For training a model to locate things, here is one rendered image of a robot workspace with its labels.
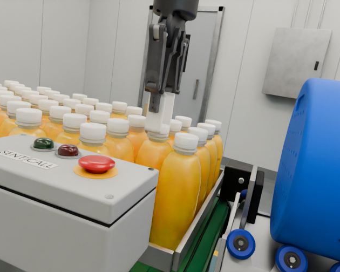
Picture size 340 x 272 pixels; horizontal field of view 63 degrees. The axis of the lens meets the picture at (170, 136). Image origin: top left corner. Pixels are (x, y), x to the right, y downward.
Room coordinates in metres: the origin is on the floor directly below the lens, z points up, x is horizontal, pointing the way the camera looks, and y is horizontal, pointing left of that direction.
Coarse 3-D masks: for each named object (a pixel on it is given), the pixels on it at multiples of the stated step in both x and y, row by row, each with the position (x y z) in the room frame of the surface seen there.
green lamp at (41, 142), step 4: (36, 140) 0.30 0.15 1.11; (40, 140) 0.30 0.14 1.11; (44, 140) 0.30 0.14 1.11; (48, 140) 0.30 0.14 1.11; (52, 140) 0.31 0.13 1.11; (36, 144) 0.29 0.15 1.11; (40, 144) 0.29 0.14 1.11; (44, 144) 0.30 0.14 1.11; (48, 144) 0.30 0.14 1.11; (52, 144) 0.30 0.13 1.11
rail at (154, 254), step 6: (150, 246) 0.33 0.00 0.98; (156, 246) 0.33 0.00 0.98; (144, 252) 0.33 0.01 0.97; (150, 252) 0.33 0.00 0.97; (156, 252) 0.32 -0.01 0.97; (162, 252) 0.32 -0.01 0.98; (168, 252) 0.32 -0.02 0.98; (144, 258) 0.33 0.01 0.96; (150, 258) 0.32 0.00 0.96; (156, 258) 0.32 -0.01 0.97; (162, 258) 0.32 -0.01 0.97; (168, 258) 0.32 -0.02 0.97; (150, 264) 0.32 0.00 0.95; (156, 264) 0.32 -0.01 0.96; (162, 264) 0.32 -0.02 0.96; (168, 264) 0.32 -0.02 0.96; (162, 270) 0.32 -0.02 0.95; (168, 270) 0.32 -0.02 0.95
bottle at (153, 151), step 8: (152, 136) 0.48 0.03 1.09; (144, 144) 0.48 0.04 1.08; (152, 144) 0.47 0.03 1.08; (160, 144) 0.48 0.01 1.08; (168, 144) 0.49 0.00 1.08; (144, 152) 0.47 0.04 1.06; (152, 152) 0.47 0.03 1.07; (160, 152) 0.47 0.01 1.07; (168, 152) 0.48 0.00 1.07; (136, 160) 0.48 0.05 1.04; (144, 160) 0.47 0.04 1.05; (152, 160) 0.46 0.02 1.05; (160, 160) 0.46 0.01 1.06; (152, 216) 0.46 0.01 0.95
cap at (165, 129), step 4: (164, 124) 0.51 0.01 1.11; (164, 128) 0.48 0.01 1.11; (168, 128) 0.49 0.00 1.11; (148, 132) 0.49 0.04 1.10; (152, 132) 0.48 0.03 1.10; (164, 132) 0.48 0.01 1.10; (168, 132) 0.49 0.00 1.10; (156, 136) 0.48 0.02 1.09; (160, 136) 0.48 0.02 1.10; (164, 136) 0.48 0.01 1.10
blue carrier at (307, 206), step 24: (312, 96) 0.39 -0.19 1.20; (336, 96) 0.39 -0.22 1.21; (312, 120) 0.36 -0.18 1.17; (336, 120) 0.36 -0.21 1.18; (288, 144) 0.50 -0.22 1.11; (312, 144) 0.34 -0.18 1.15; (336, 144) 0.34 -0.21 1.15; (288, 168) 0.42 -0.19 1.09; (312, 168) 0.33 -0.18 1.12; (336, 168) 0.33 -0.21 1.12; (288, 192) 0.35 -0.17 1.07; (312, 192) 0.33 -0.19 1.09; (336, 192) 0.32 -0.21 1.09; (288, 216) 0.35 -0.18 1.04; (312, 216) 0.33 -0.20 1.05; (336, 216) 0.32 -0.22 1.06; (288, 240) 0.37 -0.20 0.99; (312, 240) 0.35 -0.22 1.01; (336, 240) 0.33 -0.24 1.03
